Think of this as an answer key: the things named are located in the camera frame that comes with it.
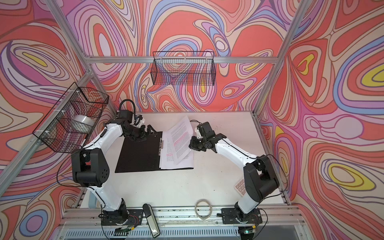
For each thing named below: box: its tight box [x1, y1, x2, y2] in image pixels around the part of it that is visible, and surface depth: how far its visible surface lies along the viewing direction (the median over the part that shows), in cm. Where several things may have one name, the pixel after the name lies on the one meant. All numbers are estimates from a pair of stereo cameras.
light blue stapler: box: [88, 190, 97, 209], surface depth 76 cm
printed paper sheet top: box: [160, 130, 195, 170], surface depth 95 cm
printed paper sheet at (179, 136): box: [168, 115, 194, 165], surface depth 97 cm
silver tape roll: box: [72, 114, 95, 127], surface depth 75 cm
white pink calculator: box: [234, 179, 247, 197], surface depth 84 cm
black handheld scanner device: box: [142, 203, 161, 238], surface depth 71 cm
